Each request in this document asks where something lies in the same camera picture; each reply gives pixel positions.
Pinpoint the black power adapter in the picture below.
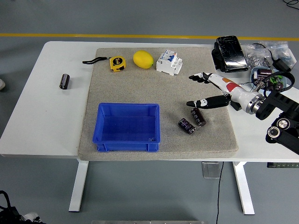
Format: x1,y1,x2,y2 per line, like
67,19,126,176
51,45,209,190
272,58,292,73

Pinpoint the dark cylindrical battery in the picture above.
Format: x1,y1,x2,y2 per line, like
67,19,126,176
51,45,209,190
190,107,207,127
59,73,71,90
178,118,196,135

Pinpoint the blue plastic box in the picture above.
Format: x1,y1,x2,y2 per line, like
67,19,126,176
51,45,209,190
93,102,161,152

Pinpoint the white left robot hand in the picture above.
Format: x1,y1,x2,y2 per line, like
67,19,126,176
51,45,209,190
22,211,47,224

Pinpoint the grey-brown mat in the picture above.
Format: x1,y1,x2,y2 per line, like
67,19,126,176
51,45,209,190
77,48,239,161

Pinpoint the yellow lemon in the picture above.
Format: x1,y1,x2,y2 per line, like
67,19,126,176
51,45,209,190
133,50,155,70

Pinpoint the small dark capacitor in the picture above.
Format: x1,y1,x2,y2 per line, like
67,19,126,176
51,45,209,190
268,82,285,92

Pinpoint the yellow tape measure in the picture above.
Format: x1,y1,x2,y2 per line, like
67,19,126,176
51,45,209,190
82,55,127,73

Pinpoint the clear plastic bag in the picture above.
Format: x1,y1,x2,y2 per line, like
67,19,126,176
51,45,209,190
258,41,296,68

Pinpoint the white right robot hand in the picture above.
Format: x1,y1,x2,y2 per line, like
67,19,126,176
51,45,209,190
186,72,262,112

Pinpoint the black hanging cable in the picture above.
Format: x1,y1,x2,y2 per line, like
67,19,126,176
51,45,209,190
216,161,225,224

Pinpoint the black foot pedal device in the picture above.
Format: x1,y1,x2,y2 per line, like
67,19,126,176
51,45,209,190
211,35,249,73

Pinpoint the large dark capacitor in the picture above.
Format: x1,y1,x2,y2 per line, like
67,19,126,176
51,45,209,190
256,68,273,81

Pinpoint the white circuit breaker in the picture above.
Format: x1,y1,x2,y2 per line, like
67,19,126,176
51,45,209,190
156,49,184,77

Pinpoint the clear bag of screws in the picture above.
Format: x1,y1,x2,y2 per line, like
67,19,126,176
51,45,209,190
242,43,273,70

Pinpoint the metal bracket under table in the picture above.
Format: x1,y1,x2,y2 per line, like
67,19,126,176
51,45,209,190
201,161,221,179

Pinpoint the white table leg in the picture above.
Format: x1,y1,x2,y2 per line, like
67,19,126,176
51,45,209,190
68,160,89,213
232,161,255,215

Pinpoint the black desk control panel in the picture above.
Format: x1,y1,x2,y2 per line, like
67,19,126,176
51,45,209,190
267,162,299,168

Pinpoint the light blue bowl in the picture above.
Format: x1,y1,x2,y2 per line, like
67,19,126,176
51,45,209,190
250,66,289,94

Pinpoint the black cable on floor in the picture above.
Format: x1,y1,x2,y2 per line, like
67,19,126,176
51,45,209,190
282,0,299,10

